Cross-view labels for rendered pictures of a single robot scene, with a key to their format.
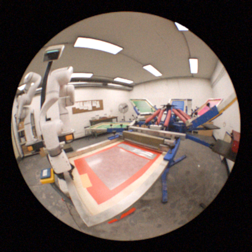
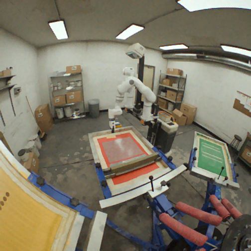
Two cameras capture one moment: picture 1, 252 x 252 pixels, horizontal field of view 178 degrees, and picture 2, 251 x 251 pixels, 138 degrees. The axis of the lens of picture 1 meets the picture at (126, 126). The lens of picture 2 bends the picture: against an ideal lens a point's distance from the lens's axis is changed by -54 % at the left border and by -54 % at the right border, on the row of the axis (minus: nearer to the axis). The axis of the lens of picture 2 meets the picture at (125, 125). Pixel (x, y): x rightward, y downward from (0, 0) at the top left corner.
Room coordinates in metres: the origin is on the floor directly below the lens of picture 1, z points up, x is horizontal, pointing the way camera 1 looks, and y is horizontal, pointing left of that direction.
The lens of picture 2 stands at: (0.70, -0.65, 1.65)
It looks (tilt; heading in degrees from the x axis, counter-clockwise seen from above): 29 degrees down; 108
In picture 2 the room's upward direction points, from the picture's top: 3 degrees clockwise
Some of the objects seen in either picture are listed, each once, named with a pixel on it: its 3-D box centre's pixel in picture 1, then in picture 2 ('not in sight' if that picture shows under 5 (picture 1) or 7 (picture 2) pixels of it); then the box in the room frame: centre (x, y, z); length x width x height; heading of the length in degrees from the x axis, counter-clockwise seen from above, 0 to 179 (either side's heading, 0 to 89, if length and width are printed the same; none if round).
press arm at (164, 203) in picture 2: not in sight; (160, 199); (0.85, -0.36, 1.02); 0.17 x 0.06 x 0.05; 134
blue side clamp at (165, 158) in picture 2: (120, 137); (162, 158); (0.83, 0.06, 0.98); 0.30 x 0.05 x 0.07; 134
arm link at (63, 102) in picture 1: (64, 105); (148, 99); (0.57, 0.53, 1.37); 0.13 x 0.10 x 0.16; 121
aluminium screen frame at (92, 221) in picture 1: (121, 155); (124, 151); (0.46, 0.04, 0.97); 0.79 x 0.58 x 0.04; 134
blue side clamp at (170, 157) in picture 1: (173, 150); (101, 179); (0.43, -0.32, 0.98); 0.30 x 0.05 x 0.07; 134
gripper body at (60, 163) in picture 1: (59, 160); (111, 122); (0.21, 0.32, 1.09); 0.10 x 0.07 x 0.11; 134
